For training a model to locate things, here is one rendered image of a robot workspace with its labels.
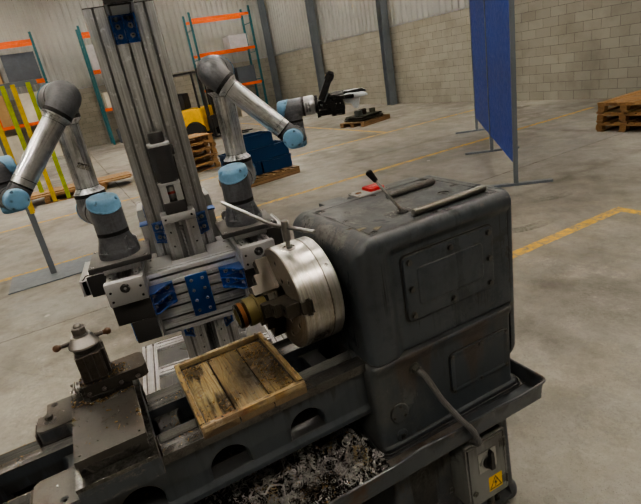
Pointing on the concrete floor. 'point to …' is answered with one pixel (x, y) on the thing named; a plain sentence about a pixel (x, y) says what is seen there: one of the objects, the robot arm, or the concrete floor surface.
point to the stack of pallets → (204, 151)
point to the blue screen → (496, 78)
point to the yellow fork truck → (196, 123)
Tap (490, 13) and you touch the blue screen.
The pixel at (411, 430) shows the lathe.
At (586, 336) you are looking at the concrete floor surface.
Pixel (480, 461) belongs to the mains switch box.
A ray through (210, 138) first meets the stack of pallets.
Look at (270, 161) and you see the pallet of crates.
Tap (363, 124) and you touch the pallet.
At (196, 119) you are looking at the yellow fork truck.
